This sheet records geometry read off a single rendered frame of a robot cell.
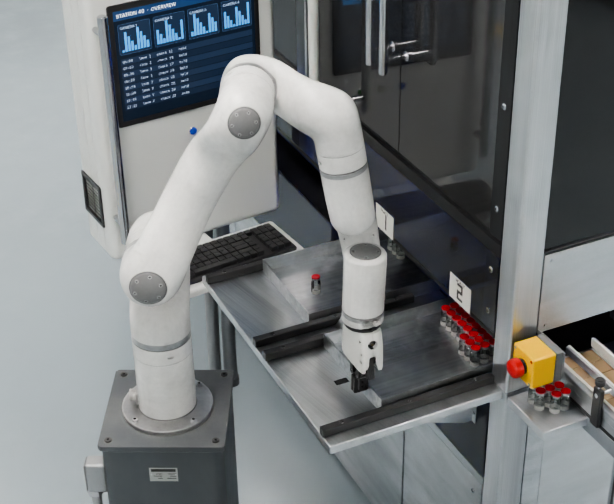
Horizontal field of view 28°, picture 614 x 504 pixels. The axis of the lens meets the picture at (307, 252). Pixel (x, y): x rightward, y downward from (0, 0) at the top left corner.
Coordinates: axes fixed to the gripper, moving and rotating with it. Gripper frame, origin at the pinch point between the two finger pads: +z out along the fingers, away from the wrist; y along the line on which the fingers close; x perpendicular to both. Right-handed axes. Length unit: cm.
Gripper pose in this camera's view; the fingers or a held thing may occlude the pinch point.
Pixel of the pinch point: (359, 381)
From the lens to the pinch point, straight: 259.8
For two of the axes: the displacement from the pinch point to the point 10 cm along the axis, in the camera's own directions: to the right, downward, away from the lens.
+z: -0.2, 8.5, 5.2
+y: -4.2, -4.8, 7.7
